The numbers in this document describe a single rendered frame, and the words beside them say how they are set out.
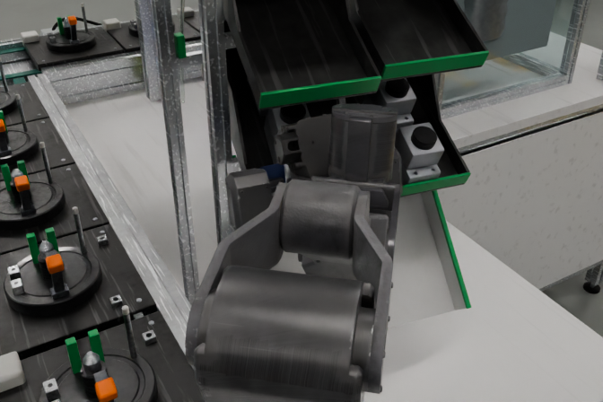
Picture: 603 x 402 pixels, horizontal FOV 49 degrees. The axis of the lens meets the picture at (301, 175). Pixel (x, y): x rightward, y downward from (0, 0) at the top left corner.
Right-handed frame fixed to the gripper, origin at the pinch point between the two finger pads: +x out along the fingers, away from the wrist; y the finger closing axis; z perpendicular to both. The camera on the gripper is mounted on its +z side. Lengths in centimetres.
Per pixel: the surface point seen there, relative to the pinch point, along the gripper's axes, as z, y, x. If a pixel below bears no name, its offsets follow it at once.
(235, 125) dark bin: 4.9, 4.9, 8.6
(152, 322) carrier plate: -24.2, 17.7, 19.8
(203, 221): -26, 3, 60
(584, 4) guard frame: 4, -114, 86
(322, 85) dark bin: 10.6, -1.6, -4.6
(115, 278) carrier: -21.5, 21.6, 31.5
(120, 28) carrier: 8, 6, 151
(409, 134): 1.7, -15.1, 2.9
